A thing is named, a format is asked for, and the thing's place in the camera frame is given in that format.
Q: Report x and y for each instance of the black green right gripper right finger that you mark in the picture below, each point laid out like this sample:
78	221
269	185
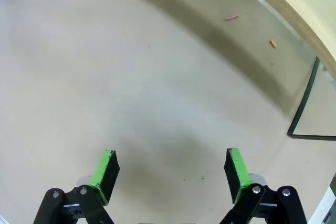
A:
237	172

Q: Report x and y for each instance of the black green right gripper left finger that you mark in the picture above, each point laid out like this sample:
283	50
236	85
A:
103	175

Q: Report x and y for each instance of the orange paper scrap chunk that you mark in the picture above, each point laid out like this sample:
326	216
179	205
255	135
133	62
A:
273	43

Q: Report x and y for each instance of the red paper scrap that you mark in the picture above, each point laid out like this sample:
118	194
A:
231	17

